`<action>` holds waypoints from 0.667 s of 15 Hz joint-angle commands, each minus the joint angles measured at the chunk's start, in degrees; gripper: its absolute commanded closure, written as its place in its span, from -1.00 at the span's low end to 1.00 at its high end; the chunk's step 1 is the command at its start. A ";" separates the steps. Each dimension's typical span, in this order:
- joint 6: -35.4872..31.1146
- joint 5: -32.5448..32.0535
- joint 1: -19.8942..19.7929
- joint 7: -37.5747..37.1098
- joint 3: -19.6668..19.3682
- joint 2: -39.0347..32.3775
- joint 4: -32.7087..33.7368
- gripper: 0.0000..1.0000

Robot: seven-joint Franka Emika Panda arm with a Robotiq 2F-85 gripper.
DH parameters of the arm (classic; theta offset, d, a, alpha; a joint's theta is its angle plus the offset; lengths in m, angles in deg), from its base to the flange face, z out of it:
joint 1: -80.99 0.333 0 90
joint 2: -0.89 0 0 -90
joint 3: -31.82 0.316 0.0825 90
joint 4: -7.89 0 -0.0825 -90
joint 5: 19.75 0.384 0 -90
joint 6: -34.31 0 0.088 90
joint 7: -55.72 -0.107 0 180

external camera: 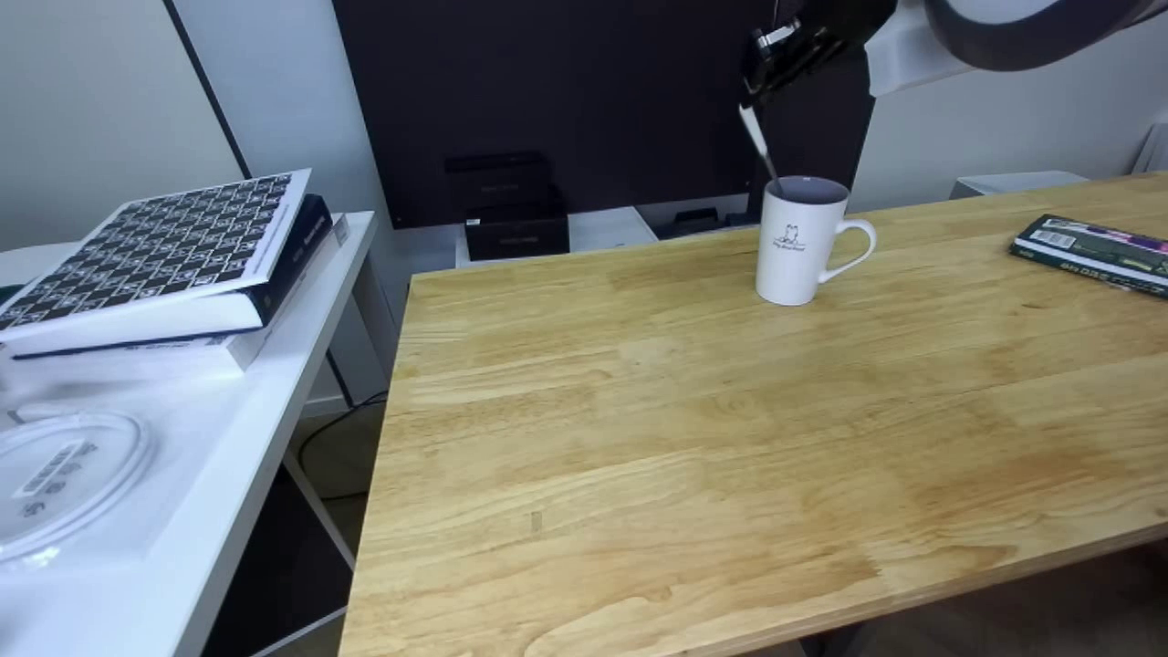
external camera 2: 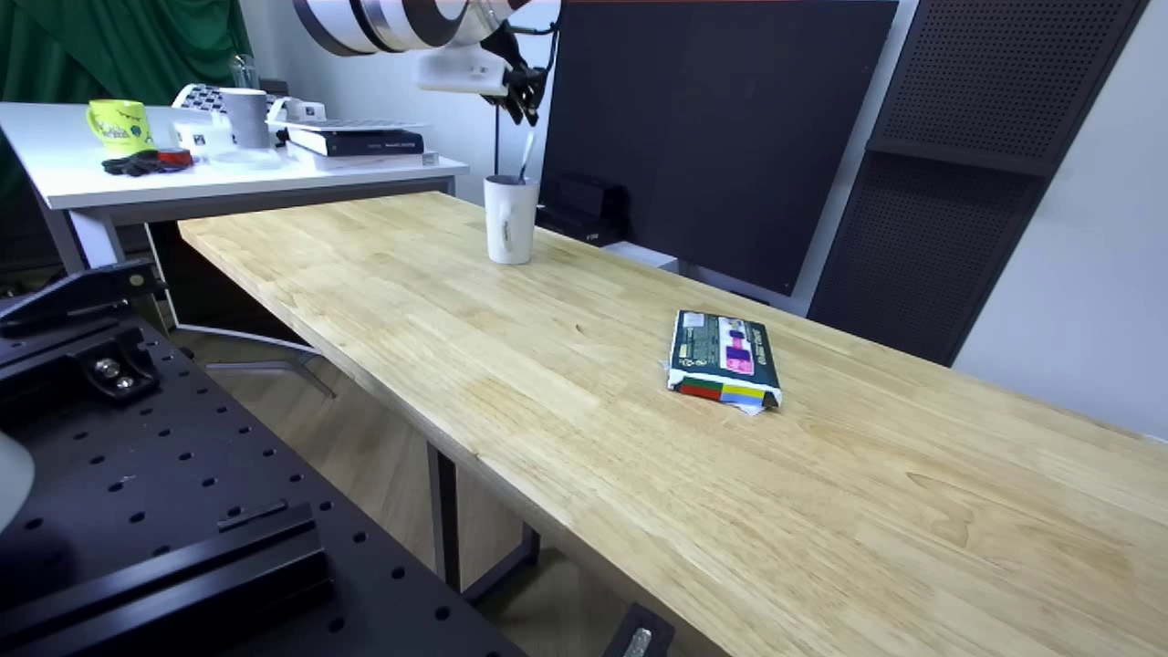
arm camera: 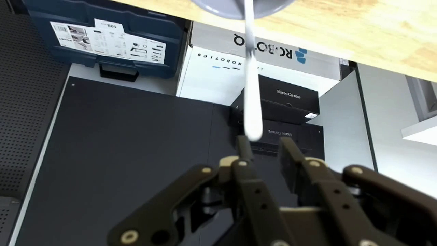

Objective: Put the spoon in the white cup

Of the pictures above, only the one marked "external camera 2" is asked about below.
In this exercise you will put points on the white checkered small object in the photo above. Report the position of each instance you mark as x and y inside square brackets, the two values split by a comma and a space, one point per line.
[199, 110]

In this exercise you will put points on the white side table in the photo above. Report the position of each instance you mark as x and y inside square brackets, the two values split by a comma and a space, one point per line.
[73, 167]

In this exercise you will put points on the white cup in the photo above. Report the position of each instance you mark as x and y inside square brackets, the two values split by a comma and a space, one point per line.
[508, 223]

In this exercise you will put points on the dark perforated panel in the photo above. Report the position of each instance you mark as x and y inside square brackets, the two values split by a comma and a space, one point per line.
[972, 183]

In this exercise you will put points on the large black panel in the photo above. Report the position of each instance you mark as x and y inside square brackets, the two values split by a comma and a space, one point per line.
[716, 133]

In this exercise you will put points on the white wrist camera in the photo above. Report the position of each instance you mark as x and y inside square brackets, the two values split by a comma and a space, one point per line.
[462, 71]

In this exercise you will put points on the green curtain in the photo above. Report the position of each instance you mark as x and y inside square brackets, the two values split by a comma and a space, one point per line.
[112, 42]

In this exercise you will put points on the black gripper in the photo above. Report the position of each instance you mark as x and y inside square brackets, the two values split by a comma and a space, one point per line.
[514, 66]

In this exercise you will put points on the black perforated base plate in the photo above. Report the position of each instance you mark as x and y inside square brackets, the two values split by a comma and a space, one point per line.
[185, 513]

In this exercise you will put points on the black table leg frame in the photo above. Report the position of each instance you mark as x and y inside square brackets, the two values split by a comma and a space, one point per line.
[446, 516]

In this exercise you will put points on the yellow cup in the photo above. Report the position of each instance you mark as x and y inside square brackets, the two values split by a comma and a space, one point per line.
[123, 125]

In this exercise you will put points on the grey mug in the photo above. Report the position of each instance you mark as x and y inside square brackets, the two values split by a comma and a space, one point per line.
[250, 119]

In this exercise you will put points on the black and red tool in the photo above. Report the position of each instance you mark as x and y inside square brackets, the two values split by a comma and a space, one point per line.
[148, 161]

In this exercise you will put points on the black metal bracket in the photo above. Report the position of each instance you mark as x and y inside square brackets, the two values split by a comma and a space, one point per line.
[639, 633]

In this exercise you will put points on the colourful flat box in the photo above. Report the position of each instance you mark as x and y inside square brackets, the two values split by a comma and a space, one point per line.
[724, 355]

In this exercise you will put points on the checkerboard covered black book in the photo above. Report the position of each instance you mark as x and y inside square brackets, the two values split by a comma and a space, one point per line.
[359, 139]

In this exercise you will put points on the black clamp mount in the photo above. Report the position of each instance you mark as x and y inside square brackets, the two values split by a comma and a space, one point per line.
[73, 299]

